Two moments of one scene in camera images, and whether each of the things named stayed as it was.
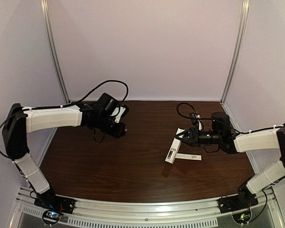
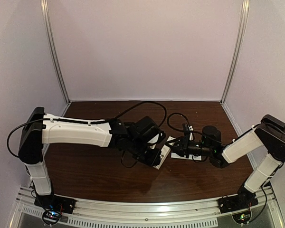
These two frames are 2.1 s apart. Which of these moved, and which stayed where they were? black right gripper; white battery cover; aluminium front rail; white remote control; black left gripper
Moved: black right gripper; black left gripper; white remote control
Stayed: white battery cover; aluminium front rail
